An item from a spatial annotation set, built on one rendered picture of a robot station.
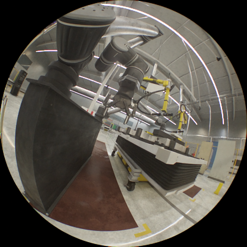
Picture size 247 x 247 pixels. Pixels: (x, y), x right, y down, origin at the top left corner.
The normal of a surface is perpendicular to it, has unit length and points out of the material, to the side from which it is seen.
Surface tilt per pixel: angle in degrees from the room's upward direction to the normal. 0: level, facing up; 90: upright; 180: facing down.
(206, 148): 90
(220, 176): 90
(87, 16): 125
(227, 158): 90
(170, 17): 176
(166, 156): 90
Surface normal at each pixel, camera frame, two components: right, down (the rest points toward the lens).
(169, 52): -0.43, 0.89
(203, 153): -0.89, -0.37
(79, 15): 0.38, 0.77
